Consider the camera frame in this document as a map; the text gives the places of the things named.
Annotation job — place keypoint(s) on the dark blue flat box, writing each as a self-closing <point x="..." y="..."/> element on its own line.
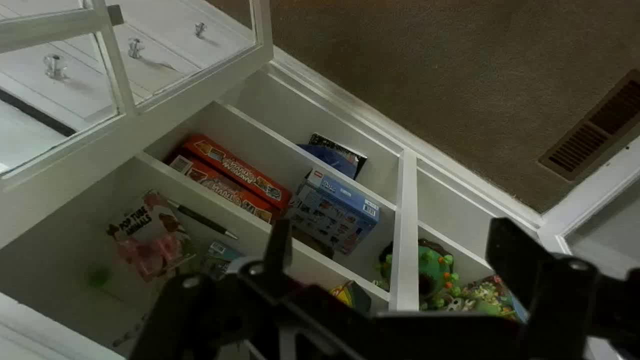
<point x="337" y="154"/>

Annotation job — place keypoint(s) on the white glass cabinet door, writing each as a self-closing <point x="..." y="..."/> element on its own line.
<point x="56" y="91"/>

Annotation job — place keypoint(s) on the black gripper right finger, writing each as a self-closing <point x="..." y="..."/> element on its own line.
<point x="568" y="301"/>

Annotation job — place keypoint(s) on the pink toy package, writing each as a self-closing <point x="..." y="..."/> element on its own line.
<point x="150" y="238"/>

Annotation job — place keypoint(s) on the orange game box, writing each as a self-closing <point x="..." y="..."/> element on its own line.
<point x="237" y="168"/>

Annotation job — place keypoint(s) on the brown floor vent grille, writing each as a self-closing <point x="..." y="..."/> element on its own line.
<point x="598" y="132"/>

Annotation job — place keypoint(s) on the colourful toy pile package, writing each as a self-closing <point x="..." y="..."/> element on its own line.
<point x="487" y="296"/>

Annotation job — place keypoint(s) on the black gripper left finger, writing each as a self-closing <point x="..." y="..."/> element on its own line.
<point x="259" y="304"/>

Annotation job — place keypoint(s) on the blue puzzle box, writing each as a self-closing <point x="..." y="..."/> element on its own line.
<point x="333" y="213"/>

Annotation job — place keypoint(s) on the green frog toy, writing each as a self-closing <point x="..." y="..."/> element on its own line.
<point x="435" y="285"/>

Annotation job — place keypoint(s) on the white wooden shelf cabinet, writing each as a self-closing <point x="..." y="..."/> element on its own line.
<point x="68" y="296"/>

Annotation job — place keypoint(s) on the red game box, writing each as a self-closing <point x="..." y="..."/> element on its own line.
<point x="222" y="187"/>

